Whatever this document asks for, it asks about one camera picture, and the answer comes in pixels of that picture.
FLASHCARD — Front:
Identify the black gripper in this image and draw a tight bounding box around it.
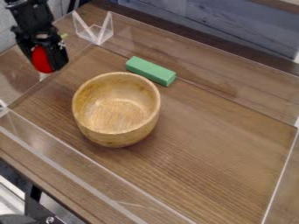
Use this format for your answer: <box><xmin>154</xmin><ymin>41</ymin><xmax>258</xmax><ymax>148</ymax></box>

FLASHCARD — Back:
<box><xmin>10</xmin><ymin>3</ymin><xmax>70</xmax><ymax>72</ymax></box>

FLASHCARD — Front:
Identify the red plush fruit green stem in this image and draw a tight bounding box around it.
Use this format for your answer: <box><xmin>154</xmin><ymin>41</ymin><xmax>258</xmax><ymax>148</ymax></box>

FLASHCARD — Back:
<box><xmin>32</xmin><ymin>34</ymin><xmax>62</xmax><ymax>74</ymax></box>

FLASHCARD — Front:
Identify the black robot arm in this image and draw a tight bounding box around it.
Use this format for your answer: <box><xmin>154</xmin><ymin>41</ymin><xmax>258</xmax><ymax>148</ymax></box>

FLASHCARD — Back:
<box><xmin>4</xmin><ymin>0</ymin><xmax>70</xmax><ymax>74</ymax></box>

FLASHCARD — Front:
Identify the clear acrylic stand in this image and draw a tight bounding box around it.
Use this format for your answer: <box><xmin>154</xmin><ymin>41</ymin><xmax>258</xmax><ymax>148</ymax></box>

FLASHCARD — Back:
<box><xmin>71</xmin><ymin>11</ymin><xmax>114</xmax><ymax>46</ymax></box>

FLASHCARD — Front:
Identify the wooden bowl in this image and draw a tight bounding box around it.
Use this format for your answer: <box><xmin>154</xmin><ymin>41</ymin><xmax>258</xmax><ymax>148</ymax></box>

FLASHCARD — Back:
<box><xmin>71</xmin><ymin>72</ymin><xmax>162</xmax><ymax>148</ymax></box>

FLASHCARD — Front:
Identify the green rectangular block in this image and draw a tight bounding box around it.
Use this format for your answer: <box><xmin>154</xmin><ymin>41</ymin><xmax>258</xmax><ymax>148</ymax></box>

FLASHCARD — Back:
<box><xmin>126</xmin><ymin>56</ymin><xmax>176</xmax><ymax>87</ymax></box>

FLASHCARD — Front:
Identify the clear acrylic tray wall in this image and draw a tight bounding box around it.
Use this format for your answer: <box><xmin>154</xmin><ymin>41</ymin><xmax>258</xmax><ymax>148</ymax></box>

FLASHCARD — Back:
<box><xmin>0</xmin><ymin>101</ymin><xmax>195</xmax><ymax>224</ymax></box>

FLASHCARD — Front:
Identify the black table leg frame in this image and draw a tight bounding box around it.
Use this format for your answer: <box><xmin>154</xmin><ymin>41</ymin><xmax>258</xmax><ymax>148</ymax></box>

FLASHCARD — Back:
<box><xmin>24</xmin><ymin>185</ymin><xmax>67</xmax><ymax>224</ymax></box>

